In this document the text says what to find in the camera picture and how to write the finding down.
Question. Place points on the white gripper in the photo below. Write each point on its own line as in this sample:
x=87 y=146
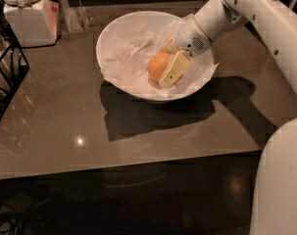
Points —
x=190 y=39

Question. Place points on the orange fruit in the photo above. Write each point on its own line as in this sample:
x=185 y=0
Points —
x=157 y=65

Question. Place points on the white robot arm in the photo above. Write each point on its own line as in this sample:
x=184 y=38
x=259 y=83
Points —
x=274 y=210

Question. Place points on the white bowl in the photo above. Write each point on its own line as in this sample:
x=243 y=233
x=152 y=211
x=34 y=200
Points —
x=112 y=39

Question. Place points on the white crumpled paper liner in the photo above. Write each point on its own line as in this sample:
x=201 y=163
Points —
x=131 y=54

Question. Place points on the white ceramic clip-top jar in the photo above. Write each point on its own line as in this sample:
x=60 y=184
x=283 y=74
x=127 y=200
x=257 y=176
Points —
x=34 y=22

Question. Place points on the black wire rack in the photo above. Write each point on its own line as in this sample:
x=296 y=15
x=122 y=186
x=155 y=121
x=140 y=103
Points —
x=13 y=63

